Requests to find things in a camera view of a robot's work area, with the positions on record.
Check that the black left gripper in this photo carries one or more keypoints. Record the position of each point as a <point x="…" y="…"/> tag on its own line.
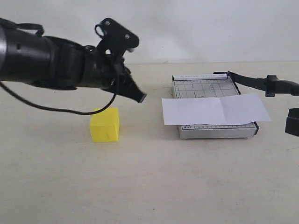
<point x="101" y="72"/>

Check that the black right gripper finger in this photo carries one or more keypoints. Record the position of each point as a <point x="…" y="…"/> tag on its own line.
<point x="292" y="122"/>

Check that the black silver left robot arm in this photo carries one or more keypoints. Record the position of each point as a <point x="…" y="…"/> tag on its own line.
<point x="29" y="56"/>

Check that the yellow foam cube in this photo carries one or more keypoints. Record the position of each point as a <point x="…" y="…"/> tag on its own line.
<point x="105" y="126"/>

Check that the grey paper cutter base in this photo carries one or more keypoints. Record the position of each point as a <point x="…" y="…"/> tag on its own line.
<point x="209" y="86"/>

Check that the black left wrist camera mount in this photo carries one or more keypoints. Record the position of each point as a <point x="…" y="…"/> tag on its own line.
<point x="115" y="38"/>

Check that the white paper sheet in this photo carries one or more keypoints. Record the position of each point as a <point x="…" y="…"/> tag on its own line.
<point x="230" y="110"/>

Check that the black cutter blade arm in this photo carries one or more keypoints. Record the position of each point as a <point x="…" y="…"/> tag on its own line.
<point x="271" y="85"/>

